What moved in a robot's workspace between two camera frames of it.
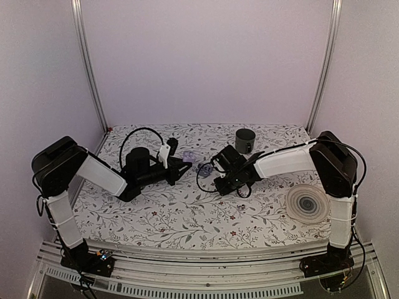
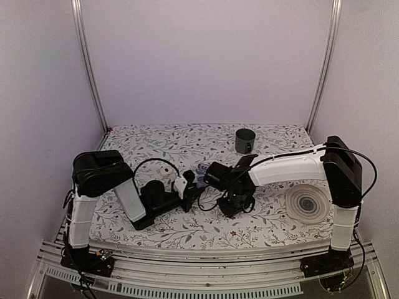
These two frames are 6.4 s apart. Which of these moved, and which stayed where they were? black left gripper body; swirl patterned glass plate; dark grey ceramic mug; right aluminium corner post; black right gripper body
Moved: black right gripper body; black left gripper body
Stayed: swirl patterned glass plate; dark grey ceramic mug; right aluminium corner post
